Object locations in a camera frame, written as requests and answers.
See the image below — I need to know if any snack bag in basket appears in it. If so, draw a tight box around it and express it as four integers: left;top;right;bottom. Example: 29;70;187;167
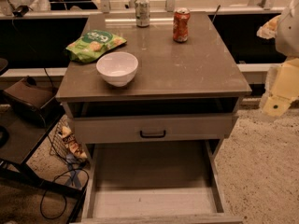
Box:
62;126;87;160

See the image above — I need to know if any green chip bag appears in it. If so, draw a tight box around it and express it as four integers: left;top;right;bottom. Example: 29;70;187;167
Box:
66;30;126;63

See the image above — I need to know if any wire basket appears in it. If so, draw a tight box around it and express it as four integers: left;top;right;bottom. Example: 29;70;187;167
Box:
50;116;87;164

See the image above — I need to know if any grey drawer cabinet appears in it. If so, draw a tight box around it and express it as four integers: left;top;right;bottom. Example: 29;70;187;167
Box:
57;12;251;152

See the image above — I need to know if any brown box on cart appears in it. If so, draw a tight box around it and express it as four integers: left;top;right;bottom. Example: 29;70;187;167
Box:
3;77;60;127

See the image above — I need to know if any grey top drawer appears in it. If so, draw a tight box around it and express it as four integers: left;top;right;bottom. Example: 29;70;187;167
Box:
70;113;237;144

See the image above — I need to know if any silver green soda can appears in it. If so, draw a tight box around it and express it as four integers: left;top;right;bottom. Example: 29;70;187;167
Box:
135;0;150;27

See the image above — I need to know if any black drawer handle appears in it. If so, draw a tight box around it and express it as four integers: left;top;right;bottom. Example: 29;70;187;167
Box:
139;130;166;139

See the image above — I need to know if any small black device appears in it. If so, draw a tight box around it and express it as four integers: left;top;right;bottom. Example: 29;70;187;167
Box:
13;5;29;17

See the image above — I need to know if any white bowl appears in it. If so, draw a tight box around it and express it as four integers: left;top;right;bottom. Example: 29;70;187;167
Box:
96;51;138;87

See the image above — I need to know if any dark side cart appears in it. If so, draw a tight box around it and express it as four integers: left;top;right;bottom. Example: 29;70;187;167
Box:
0;106;88;224

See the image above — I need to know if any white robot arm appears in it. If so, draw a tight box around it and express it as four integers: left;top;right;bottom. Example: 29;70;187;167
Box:
256;0;299;118

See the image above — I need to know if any black floor cable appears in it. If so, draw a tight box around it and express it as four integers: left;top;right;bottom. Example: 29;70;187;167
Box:
38;121;91;220

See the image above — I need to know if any orange soda can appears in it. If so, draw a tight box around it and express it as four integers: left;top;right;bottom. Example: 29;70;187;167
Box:
173;7;191;43

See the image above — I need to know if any open grey middle drawer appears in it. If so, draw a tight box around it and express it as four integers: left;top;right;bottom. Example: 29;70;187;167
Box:
74;141;243;224

